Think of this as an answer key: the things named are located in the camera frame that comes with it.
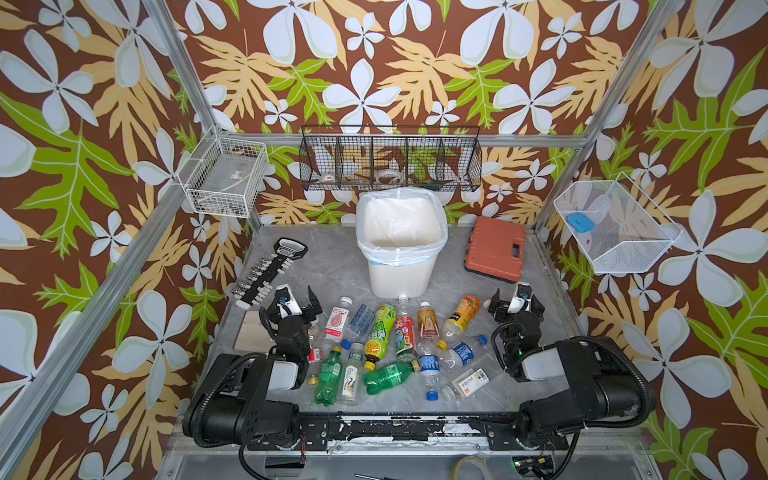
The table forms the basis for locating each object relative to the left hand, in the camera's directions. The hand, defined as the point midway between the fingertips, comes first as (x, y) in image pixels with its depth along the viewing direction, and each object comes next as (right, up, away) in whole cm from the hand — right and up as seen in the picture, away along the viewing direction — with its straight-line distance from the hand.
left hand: (293, 289), depth 86 cm
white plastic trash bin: (+35, +2, +4) cm, 36 cm away
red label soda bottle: (+33, -14, -1) cm, 36 cm away
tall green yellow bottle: (+25, -15, -2) cm, 29 cm away
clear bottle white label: (+49, -24, -8) cm, 55 cm away
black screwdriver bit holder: (-17, +1, +16) cm, 23 cm away
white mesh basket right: (+93, +17, -8) cm, 94 cm away
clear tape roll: (+31, +37, +12) cm, 50 cm away
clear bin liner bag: (+32, +20, +12) cm, 40 cm away
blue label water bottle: (+19, -11, +2) cm, 22 cm away
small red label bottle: (+7, -19, -4) cm, 21 cm away
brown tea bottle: (+40, -11, +2) cm, 41 cm away
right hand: (+66, -1, +3) cm, 66 cm away
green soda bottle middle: (+28, -22, -8) cm, 36 cm away
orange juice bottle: (+50, -10, +2) cm, 51 cm away
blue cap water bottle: (+49, -17, -4) cm, 52 cm away
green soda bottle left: (+11, -24, -6) cm, 27 cm away
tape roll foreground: (+49, -39, -16) cm, 65 cm away
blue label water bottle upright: (+39, -20, -6) cm, 44 cm away
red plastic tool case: (+67, +13, +20) cm, 71 cm away
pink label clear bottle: (+12, -11, +3) cm, 16 cm away
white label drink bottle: (+18, -22, -8) cm, 30 cm away
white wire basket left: (-20, +33, -1) cm, 39 cm away
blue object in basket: (+85, +20, +1) cm, 87 cm away
